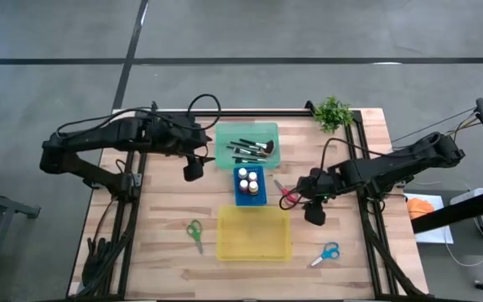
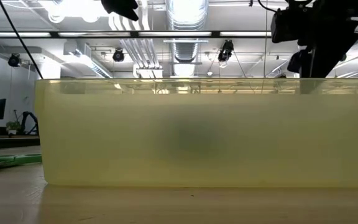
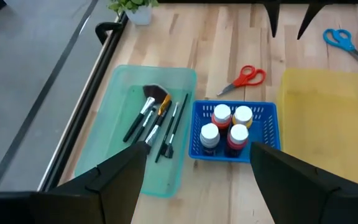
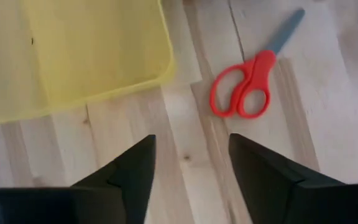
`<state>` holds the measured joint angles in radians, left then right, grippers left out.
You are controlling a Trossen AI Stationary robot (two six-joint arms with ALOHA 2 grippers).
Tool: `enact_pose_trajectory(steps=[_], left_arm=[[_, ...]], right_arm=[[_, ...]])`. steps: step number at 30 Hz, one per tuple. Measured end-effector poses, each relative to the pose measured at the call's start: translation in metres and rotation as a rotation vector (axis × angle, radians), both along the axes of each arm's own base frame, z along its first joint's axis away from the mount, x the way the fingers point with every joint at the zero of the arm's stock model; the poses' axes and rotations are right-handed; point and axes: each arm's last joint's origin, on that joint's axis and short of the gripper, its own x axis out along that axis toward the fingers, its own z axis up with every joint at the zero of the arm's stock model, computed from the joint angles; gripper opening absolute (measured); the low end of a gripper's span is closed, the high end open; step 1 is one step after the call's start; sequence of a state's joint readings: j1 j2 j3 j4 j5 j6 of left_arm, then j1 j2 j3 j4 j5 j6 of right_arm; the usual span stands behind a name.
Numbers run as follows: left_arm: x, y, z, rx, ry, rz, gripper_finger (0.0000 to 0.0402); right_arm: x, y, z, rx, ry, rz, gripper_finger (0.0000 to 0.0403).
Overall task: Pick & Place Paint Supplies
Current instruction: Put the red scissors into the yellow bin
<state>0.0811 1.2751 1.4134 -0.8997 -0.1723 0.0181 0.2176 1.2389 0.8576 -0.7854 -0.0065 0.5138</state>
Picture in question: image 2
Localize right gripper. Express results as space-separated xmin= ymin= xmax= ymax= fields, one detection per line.
xmin=287 ymin=18 xmax=358 ymax=94

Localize green handled scissors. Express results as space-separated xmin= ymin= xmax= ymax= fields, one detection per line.
xmin=0 ymin=153 xmax=43 ymax=170

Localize black ceiling spotlight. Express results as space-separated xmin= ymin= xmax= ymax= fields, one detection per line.
xmin=112 ymin=48 xmax=126 ymax=63
xmin=218 ymin=39 xmax=235 ymax=63
xmin=7 ymin=52 xmax=22 ymax=68

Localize white ceiling pipe run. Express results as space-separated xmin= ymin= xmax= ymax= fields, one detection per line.
xmin=109 ymin=0 xmax=164 ymax=78

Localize white ceiling air unit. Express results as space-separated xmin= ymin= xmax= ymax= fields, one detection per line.
xmin=63 ymin=40 xmax=114 ymax=78

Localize yellow translucent plastic bin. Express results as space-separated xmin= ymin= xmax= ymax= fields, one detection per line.
xmin=34 ymin=77 xmax=358 ymax=189

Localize small background potted plant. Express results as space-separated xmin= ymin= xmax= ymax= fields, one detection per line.
xmin=6 ymin=120 xmax=22 ymax=136

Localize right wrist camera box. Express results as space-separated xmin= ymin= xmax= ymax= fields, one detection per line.
xmin=270 ymin=7 xmax=303 ymax=44

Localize thin black vertical cable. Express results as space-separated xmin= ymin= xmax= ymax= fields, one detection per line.
xmin=261 ymin=0 xmax=269 ymax=78

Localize silver ventilation duct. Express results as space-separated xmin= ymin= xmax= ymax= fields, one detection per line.
xmin=165 ymin=0 xmax=209 ymax=78

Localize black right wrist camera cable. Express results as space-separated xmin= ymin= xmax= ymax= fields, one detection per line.
xmin=256 ymin=0 xmax=279 ymax=14

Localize black cable arm to frame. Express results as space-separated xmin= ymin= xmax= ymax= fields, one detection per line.
xmin=0 ymin=0 xmax=45 ymax=80

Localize black aluminium table frame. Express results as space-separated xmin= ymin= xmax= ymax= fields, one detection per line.
xmin=0 ymin=136 xmax=40 ymax=151

